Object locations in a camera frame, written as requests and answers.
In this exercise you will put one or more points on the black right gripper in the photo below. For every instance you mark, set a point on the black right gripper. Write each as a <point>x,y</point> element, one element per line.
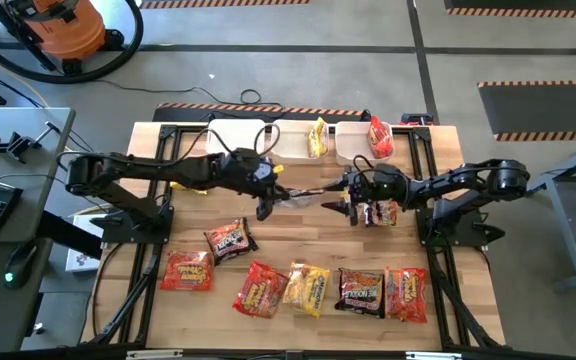
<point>378,187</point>

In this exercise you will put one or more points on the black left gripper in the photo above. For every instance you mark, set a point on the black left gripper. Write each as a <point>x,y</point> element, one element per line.
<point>250,172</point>

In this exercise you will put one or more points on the orange-red noodle pack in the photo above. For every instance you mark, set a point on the orange-red noodle pack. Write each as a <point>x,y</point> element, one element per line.
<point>260,290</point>
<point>186,271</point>
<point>406,295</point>
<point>380,140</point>

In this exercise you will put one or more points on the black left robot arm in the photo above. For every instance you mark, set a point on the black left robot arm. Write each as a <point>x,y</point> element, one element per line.
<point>158,167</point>

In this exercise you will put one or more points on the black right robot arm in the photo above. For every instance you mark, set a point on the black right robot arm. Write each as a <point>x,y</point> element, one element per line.
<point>448,182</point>

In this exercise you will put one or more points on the yellow tape tag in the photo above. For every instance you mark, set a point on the yellow tape tag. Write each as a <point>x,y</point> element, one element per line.
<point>278,169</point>

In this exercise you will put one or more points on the white plastic bin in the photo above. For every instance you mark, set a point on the white plastic bin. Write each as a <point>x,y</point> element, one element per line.
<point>228,135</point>
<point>353,145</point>
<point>290,142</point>

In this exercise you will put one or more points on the red and black device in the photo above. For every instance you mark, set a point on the red and black device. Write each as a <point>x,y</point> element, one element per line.
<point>416,119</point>

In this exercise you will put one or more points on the hazard-striped black floor mat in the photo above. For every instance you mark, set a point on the hazard-striped black floor mat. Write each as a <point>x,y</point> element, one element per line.
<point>518,4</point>
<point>218,3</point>
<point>543,110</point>
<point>178,114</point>

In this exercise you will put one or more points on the small white box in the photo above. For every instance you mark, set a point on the small white box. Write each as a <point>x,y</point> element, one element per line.
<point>80,261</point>

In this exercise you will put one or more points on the black angled bar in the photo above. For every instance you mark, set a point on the black angled bar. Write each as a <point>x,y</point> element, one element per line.
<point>70,235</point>

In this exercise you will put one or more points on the orange shop vacuum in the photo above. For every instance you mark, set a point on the orange shop vacuum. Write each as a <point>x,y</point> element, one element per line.
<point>68,30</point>
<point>138,30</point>

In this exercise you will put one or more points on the grey metal cart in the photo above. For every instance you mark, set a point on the grey metal cart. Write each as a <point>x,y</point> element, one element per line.
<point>572,235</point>

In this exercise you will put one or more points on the black desk clamp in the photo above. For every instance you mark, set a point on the black desk clamp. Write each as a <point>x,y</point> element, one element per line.
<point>18,146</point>

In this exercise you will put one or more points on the black computer mouse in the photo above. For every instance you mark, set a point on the black computer mouse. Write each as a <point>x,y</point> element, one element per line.
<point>18,267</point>

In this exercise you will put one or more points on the black aluminium table frame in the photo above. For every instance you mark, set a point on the black aluminium table frame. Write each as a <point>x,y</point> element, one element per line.
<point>190,128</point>

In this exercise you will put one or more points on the silver metal bracket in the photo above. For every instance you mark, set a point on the silver metal bracket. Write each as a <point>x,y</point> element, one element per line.
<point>154,355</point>
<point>433,356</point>

